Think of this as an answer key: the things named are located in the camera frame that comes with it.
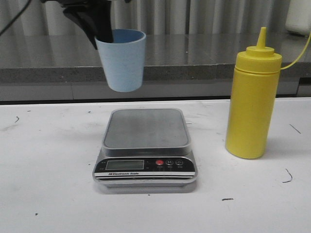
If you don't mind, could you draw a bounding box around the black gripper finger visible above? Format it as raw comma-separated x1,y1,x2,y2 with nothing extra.
63,7,97,50
86,0,114,43

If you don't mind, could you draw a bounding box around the yellow squeeze bottle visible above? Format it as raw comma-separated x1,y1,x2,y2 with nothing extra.
225,27,311,160

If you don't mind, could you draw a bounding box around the white rice cooker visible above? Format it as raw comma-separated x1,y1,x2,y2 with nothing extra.
285,0,311,36

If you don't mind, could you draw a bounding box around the black cable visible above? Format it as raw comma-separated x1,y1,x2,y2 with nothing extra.
0,0,32,36

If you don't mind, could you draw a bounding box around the silver digital kitchen scale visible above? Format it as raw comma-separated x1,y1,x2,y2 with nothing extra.
93,108,198,194

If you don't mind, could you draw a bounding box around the grey stone counter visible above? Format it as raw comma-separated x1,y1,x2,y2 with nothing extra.
0,33,311,101

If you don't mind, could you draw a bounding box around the light blue plastic cup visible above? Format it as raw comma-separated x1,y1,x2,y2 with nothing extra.
95,29,146,92

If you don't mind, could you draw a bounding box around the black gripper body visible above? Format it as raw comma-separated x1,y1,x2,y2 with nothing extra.
40,0,132,10

